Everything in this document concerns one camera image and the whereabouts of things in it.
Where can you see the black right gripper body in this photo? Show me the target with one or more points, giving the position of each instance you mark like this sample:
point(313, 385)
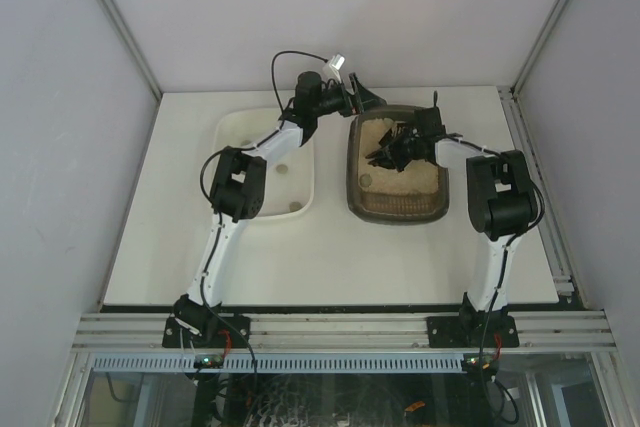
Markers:
point(400, 148)

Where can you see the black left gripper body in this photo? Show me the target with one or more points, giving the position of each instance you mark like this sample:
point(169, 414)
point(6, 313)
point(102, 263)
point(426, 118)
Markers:
point(354, 95)

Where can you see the black slotted litter scoop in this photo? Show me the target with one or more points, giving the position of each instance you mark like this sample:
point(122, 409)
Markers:
point(382, 156)

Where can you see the dark translucent litter box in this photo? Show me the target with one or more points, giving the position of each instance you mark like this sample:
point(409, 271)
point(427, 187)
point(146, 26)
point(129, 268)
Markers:
point(384, 208)

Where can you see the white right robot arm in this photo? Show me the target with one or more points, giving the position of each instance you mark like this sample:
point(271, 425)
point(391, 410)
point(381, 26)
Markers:
point(503, 205)

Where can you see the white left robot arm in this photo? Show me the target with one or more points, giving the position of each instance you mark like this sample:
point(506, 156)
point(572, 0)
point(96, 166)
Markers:
point(237, 192)

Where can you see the beige pellet litter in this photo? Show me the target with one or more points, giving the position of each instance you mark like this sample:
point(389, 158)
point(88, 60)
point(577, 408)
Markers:
point(418, 178)

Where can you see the green clump lower left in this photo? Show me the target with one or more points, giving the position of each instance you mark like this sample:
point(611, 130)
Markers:
point(365, 180)

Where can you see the white plastic bin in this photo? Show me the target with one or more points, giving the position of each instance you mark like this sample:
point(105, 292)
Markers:
point(297, 185)

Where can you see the green clump top right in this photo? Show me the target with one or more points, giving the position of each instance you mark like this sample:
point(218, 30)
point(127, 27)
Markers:
point(296, 206)

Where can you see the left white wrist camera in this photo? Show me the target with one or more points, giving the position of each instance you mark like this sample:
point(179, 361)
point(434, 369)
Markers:
point(332, 67)

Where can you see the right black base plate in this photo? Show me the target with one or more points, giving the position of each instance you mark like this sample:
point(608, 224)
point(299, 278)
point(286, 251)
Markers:
point(449, 332)

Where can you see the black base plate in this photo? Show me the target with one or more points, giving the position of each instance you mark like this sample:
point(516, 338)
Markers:
point(217, 334)
point(449, 332)

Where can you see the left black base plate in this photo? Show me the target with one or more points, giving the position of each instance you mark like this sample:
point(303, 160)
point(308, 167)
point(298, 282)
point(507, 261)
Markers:
point(217, 334)

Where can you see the grey slotted cable duct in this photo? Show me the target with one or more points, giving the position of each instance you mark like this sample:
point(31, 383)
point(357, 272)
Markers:
point(293, 363)

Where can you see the aluminium mounting rail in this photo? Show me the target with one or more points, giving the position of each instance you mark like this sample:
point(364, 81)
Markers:
point(539, 332)

